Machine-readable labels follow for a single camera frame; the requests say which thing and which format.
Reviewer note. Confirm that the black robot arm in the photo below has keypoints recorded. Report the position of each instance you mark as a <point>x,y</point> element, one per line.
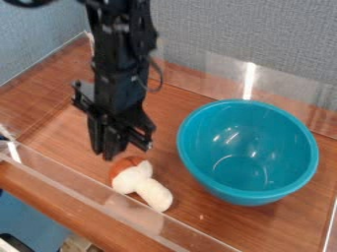
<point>124,38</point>

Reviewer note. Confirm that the blue plastic bowl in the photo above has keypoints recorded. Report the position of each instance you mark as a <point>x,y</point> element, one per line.
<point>247,150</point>

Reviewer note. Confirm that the clear acrylic front barrier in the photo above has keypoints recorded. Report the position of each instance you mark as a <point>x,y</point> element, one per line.
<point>118,207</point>

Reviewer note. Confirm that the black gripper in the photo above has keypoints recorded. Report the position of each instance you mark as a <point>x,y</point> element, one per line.
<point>112,104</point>

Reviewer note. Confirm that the clear acrylic left barrier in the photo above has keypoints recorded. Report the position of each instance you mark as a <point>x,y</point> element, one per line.
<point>17,59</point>

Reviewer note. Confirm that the clear acrylic back barrier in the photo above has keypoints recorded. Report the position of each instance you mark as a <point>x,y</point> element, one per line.
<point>229,78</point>

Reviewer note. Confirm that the clear acrylic barrier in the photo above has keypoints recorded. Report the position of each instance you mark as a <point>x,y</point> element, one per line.
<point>17,59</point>
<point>118,207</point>
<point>229,78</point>

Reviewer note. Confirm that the plush mushroom toy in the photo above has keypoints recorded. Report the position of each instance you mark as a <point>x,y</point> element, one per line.
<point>131,177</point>

